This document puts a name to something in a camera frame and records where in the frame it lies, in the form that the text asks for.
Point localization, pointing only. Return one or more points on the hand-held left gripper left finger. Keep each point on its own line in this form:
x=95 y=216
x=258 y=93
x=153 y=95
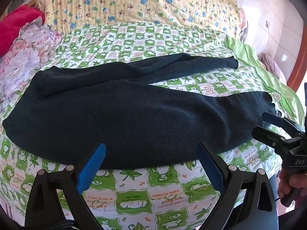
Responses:
x=94 y=165

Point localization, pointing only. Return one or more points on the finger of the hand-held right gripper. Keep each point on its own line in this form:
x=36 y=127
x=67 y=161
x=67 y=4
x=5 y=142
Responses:
x=266 y=134
x=272 y=119

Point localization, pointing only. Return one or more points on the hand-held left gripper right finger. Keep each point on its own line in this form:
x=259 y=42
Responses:
x=212 y=169

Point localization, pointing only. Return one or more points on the black pants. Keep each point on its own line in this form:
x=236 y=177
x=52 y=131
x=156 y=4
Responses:
x=134 y=115

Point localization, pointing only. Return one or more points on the person's right hand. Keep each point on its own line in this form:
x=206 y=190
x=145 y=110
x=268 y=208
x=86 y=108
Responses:
x=284 y=183

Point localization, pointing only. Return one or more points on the plain light green cloth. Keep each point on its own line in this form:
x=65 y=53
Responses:
x=263 y=69

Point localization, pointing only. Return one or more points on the pink cloth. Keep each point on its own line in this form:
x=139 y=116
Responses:
x=273 y=66

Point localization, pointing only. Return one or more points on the green checked bed sheet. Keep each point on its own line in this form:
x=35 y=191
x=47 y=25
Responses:
x=153 y=196

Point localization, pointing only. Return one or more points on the floral pillow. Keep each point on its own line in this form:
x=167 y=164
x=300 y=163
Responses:
x=31 y=52

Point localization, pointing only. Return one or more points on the red blanket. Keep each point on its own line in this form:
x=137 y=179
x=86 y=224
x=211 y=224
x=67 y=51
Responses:
x=16 y=26

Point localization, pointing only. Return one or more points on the yellow printed quilt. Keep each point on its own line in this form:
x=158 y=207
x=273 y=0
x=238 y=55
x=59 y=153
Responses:
x=134 y=4

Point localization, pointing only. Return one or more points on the wooden door frame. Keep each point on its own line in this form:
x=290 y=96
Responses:
x=297 y=76

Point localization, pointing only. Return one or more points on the wall socket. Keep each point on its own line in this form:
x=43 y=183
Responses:
x=267 y=24

